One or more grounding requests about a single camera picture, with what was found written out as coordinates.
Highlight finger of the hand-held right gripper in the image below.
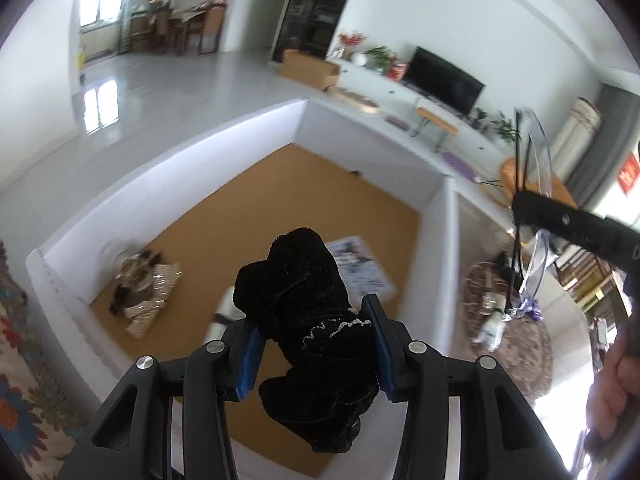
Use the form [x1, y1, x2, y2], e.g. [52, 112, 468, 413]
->
[510, 189, 640, 262]

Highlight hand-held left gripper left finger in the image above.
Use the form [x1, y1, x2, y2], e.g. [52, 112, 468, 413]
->
[57, 317, 266, 480]

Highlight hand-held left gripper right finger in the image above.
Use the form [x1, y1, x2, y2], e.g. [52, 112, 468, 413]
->
[361, 293, 571, 480]

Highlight white lotion bottle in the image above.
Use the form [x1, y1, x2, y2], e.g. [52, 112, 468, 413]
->
[207, 285, 249, 347]

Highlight black velvet hair bow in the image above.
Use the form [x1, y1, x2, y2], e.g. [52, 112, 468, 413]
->
[234, 227, 381, 454]

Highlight rhinestone bow hair clip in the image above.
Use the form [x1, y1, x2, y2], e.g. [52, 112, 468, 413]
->
[122, 259, 184, 339]

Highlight striped brown hair bow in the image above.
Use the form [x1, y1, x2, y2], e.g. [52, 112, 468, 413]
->
[110, 248, 167, 317]

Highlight white storage box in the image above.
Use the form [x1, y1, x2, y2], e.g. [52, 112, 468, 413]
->
[25, 97, 459, 480]

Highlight person's right hand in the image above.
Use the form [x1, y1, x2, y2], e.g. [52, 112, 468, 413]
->
[585, 330, 640, 441]

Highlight dark wooden chair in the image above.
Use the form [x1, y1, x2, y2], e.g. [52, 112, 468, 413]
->
[554, 244, 632, 312]

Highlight orange lounge chair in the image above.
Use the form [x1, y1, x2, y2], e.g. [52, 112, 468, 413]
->
[480, 155, 581, 212]

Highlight covered standing air conditioner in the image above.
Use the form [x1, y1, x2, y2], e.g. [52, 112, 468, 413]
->
[549, 95, 604, 186]

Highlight printed paper leaflet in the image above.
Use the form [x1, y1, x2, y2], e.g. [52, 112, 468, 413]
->
[324, 234, 397, 302]

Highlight grey curtain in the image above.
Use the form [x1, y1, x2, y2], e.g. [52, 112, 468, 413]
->
[567, 82, 640, 212]

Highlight large leafy potted plant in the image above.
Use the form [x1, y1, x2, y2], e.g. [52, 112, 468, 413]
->
[492, 109, 524, 144]

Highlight plastic water bottle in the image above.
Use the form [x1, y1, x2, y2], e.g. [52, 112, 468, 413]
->
[472, 305, 506, 354]

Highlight purple mat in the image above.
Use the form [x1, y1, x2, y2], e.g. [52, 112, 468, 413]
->
[442, 152, 481, 184]

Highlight wooden stool with metal legs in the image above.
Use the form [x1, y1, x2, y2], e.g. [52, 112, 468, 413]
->
[413, 105, 460, 154]

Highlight black television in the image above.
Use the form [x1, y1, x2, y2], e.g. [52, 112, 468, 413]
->
[402, 45, 486, 117]

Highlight colourful patterned rug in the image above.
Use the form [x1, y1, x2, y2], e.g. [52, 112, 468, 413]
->
[0, 239, 87, 480]

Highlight white television cabinet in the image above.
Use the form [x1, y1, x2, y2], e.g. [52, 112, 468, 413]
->
[320, 55, 516, 181]

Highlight oval wooden board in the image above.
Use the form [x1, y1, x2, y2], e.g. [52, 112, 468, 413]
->
[329, 87, 380, 114]

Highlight red flowers in vase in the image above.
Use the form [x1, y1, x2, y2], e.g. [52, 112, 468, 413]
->
[337, 30, 366, 61]

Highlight brown cardboard box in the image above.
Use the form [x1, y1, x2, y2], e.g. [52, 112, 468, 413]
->
[278, 48, 341, 92]

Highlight black display cabinet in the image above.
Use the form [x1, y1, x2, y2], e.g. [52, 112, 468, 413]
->
[272, 0, 364, 64]

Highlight wooden dining table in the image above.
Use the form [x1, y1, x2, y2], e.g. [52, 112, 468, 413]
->
[169, 2, 229, 56]

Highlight red wall hanging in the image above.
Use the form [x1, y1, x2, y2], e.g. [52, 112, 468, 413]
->
[617, 152, 640, 196]

